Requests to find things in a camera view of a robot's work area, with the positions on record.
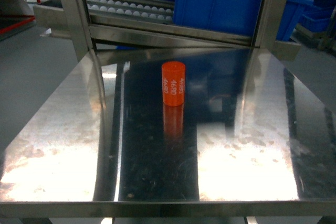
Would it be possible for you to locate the large blue plastic bin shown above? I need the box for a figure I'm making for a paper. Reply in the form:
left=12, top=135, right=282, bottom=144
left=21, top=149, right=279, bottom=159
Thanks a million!
left=173, top=0, right=313, bottom=41

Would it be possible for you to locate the stainless steel flow rack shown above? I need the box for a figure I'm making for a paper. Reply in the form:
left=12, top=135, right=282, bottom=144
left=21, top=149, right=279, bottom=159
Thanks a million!
left=34, top=0, right=300, bottom=59

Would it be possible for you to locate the blue bin right side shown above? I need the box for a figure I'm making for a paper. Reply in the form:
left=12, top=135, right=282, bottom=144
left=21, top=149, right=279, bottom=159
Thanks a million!
left=299, top=7, right=333, bottom=33

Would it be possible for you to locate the orange cylindrical capacitor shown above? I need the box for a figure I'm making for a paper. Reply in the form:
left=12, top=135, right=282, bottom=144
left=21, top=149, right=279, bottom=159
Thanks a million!
left=161, top=61, right=186, bottom=106

